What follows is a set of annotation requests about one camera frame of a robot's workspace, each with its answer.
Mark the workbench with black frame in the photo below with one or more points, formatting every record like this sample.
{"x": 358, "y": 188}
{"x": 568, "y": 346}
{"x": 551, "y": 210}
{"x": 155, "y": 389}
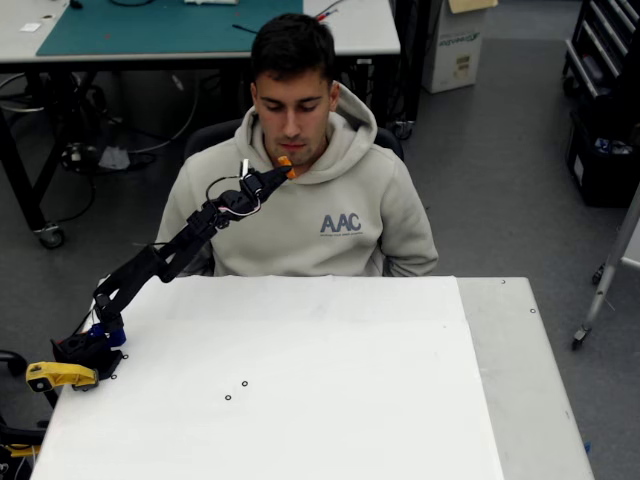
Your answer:
{"x": 150, "y": 63}

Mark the black chair armrest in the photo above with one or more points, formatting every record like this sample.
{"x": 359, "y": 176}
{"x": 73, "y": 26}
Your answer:
{"x": 10, "y": 359}

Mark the white wrist camera board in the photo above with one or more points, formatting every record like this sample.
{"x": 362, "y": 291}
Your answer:
{"x": 245, "y": 167}

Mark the small white paper slip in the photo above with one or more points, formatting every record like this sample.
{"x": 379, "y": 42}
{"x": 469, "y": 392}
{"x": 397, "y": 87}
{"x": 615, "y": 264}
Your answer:
{"x": 30, "y": 27}

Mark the white cardboard box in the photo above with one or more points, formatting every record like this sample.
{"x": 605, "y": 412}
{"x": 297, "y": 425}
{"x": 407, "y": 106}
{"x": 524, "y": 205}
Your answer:
{"x": 452, "y": 55}

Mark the man in beige hoodie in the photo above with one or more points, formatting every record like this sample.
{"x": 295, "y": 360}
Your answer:
{"x": 310, "y": 225}

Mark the black tool cart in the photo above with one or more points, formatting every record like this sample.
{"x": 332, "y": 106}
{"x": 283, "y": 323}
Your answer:
{"x": 600, "y": 45}

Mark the small orange capsule object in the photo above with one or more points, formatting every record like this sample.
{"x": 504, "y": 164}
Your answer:
{"x": 285, "y": 161}

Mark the flat white object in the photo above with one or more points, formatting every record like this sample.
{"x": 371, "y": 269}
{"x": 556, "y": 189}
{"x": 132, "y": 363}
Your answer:
{"x": 210, "y": 1}

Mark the black office chair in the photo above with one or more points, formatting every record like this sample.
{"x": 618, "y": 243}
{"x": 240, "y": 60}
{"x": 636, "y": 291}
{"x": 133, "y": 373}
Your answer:
{"x": 205, "y": 137}

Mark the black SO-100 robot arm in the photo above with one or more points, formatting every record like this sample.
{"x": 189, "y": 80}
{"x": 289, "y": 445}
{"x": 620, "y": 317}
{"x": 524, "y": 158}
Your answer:
{"x": 145, "y": 270}

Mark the green cutting mat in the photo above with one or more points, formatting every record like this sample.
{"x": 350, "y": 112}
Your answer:
{"x": 165, "y": 27}

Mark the black storage bin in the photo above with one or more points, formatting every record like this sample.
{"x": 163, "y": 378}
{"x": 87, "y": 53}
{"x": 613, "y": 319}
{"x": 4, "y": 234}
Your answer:
{"x": 605, "y": 180}

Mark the grey metal stand with casters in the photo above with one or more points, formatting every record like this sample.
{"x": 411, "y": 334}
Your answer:
{"x": 600, "y": 295}

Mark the black power adapter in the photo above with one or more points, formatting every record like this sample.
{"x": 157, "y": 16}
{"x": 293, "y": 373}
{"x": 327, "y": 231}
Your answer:
{"x": 75, "y": 152}

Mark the black yellow bar clamp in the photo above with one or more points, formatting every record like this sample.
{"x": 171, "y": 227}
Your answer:
{"x": 20, "y": 436}

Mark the white rag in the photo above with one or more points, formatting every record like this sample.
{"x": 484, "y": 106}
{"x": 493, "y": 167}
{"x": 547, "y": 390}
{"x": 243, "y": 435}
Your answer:
{"x": 114, "y": 159}

